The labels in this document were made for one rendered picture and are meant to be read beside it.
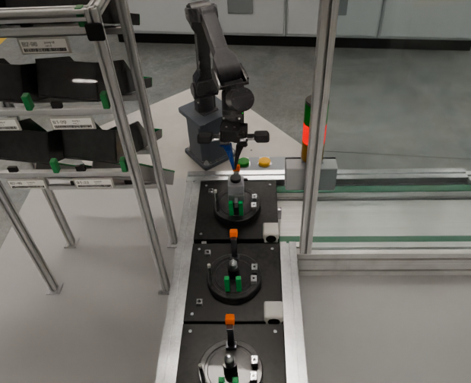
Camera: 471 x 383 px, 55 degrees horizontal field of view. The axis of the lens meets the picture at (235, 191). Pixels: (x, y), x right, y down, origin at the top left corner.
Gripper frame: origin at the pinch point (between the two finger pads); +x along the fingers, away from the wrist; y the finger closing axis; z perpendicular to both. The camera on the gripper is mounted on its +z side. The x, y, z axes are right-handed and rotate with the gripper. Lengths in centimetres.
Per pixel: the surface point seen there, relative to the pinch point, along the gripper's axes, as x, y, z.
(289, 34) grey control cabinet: -67, 36, -308
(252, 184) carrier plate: 11.6, 4.5, -20.3
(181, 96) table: -16, -28, -85
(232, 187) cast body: 8.9, -1.0, -3.5
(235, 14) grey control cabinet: -85, -12, -302
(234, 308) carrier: 34.8, 0.1, 17.2
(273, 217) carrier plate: 19.1, 10.7, -8.1
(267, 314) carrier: 34.7, 8.1, 20.9
